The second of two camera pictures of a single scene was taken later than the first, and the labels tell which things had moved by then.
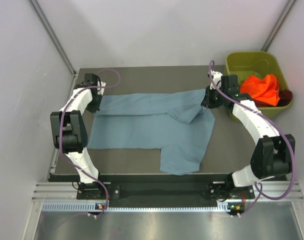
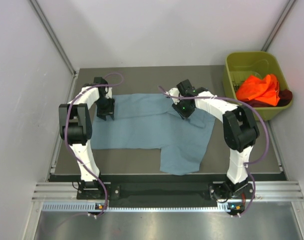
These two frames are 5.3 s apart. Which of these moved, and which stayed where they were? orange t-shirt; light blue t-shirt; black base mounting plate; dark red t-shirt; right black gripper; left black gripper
Moved: left black gripper; right black gripper
Stayed: dark red t-shirt; black base mounting plate; light blue t-shirt; orange t-shirt
